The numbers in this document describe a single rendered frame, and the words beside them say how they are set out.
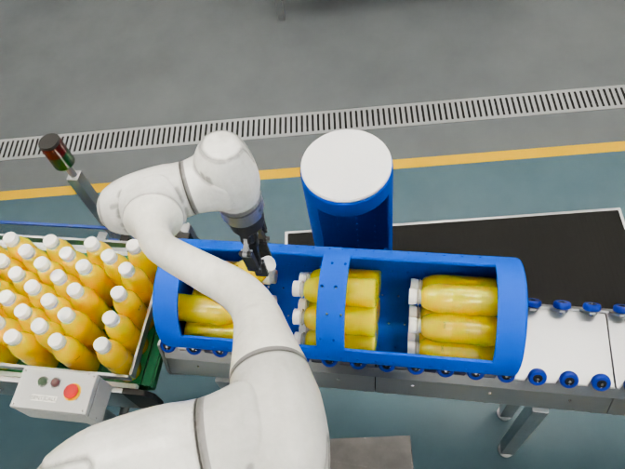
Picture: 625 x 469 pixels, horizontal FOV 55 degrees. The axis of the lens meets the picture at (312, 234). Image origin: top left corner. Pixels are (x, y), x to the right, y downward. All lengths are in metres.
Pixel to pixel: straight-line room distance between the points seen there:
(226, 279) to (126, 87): 3.08
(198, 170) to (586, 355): 1.12
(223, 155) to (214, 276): 0.25
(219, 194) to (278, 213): 1.95
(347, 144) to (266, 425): 1.33
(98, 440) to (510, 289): 0.98
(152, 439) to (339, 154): 1.34
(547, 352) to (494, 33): 2.49
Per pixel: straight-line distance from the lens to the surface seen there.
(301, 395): 0.69
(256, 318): 0.78
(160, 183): 1.08
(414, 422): 2.56
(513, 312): 1.41
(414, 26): 3.88
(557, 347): 1.73
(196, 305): 1.54
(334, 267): 1.43
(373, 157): 1.85
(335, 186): 1.79
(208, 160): 1.04
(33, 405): 1.67
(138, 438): 0.68
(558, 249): 2.79
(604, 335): 1.77
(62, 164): 1.90
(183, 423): 0.67
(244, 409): 0.67
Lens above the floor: 2.48
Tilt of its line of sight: 58 degrees down
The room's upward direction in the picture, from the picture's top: 12 degrees counter-clockwise
